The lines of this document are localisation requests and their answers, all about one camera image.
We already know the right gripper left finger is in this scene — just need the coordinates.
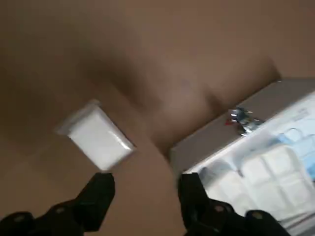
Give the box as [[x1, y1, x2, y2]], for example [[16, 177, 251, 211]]
[[0, 172, 116, 236]]

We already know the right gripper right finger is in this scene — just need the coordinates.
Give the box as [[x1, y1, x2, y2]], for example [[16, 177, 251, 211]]
[[177, 172, 293, 236]]

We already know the aluminium medical kit case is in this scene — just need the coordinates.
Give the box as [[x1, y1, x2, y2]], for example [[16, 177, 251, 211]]
[[169, 78, 315, 236]]

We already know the blue face mask packet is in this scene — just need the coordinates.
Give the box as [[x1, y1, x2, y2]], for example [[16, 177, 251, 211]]
[[268, 126, 315, 181]]

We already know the white triangular bandage packet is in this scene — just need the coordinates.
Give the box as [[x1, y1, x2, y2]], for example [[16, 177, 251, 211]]
[[55, 99, 137, 171]]

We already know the white plastic medicine box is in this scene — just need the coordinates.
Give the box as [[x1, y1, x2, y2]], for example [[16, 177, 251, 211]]
[[194, 145, 315, 223]]

